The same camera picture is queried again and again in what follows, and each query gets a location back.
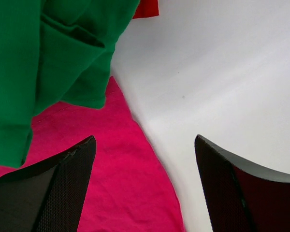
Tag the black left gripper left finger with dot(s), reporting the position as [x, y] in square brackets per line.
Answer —
[48, 196]

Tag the green folded t shirt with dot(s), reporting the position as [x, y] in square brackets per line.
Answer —
[53, 51]

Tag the crimson t shirt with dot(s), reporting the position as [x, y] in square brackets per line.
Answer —
[129, 189]

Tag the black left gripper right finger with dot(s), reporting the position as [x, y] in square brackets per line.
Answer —
[242, 196]

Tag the red folded t shirt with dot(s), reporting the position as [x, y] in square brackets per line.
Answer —
[147, 9]

